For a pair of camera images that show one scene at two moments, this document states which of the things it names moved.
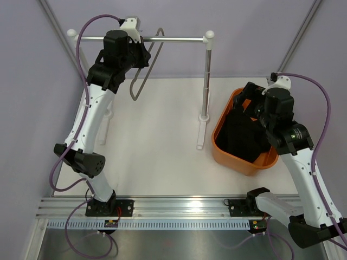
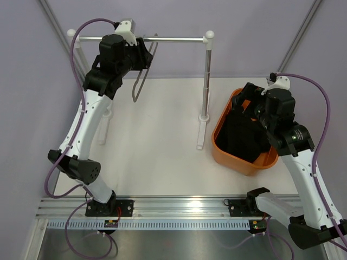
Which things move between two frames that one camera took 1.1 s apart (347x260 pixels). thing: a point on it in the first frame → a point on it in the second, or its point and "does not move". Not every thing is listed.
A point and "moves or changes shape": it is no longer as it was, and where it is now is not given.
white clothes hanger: x=133 y=97 moves or changes shape
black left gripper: x=144 y=55 does not move
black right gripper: x=252 y=91 does not move
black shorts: x=241 y=132 does not move
